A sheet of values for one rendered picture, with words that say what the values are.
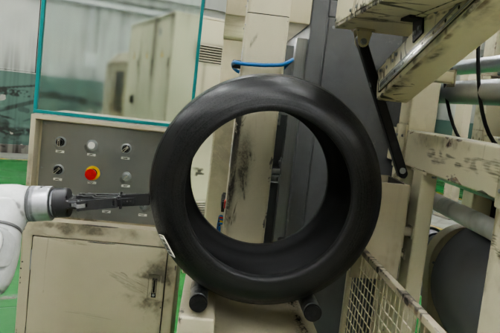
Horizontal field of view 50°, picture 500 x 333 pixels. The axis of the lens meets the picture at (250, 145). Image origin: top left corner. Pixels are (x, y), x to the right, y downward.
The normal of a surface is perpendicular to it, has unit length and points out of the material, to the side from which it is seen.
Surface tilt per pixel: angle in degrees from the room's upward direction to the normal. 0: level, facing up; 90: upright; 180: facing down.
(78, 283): 90
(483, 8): 162
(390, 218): 90
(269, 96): 79
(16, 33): 90
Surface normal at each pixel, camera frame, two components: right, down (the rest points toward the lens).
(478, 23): -0.09, 0.97
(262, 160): 0.06, 0.10
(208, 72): 0.44, 0.13
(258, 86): -0.02, -0.67
